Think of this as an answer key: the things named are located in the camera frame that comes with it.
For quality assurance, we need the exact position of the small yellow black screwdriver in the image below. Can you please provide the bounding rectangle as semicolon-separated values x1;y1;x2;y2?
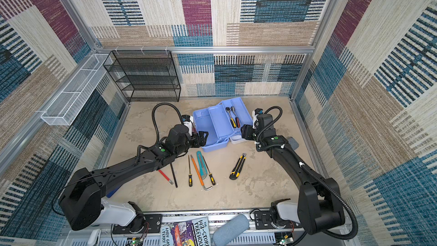
188;157;193;187

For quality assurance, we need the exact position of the black handled ratchet wrench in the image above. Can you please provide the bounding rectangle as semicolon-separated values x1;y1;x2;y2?
231;106;241;128

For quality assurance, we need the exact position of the long black screwdriver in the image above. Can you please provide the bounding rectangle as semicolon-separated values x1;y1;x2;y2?
202;156;216;186

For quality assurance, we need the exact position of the grey sponge block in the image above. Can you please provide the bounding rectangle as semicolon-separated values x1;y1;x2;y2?
287;137;299;150

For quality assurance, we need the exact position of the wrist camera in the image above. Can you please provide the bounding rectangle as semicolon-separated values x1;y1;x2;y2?
182;115;195;134
252;108;273;130

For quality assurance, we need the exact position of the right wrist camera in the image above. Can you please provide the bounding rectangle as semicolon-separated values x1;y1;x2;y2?
252;108;273;130

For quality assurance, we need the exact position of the yellow black utility knife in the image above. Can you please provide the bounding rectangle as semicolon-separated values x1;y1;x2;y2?
229;153;246;181

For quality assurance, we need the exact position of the grey foam roller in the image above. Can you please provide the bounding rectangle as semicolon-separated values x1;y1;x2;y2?
212;214;249;246

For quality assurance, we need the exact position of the blue white plastic toolbox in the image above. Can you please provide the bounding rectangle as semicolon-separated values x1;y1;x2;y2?
193;97;253;152

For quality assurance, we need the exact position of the black mesh shelf rack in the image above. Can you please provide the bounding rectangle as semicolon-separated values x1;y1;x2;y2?
103;50;181;102

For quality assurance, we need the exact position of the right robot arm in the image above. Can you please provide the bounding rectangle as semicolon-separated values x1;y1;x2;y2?
241;125;358;240

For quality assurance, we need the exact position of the colourful children's book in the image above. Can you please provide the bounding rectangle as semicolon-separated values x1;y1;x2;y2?
159;217;212;246

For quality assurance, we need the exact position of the red handled hex key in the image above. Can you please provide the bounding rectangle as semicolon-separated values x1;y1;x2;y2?
158;169;174;185

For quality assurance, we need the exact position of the black hex key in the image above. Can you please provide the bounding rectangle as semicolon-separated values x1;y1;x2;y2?
170;163;178;188

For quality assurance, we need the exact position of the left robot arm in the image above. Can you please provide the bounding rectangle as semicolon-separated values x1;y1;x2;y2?
59;124;209;233

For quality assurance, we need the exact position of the orange handled hex key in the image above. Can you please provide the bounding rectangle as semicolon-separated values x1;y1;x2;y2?
190;155;212;191

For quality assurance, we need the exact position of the yellow handled ratchet wrench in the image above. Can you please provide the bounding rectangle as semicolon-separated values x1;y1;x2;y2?
225;107;237;128

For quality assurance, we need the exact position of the white wire mesh basket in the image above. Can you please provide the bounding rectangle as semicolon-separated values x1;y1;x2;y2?
41;54;108;126

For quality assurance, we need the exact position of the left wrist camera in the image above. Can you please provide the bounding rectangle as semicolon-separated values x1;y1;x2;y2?
182;115;195;134

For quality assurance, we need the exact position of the blue tape dispenser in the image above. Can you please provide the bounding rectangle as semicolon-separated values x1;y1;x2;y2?
106;186;120;198

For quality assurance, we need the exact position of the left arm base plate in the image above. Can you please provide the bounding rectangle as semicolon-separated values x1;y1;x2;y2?
112;214;163;235

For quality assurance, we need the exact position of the teal utility knife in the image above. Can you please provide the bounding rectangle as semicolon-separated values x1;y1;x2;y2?
196;151;208;180

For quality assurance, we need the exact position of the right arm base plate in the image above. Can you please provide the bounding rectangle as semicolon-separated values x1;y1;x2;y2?
250;210;301;230

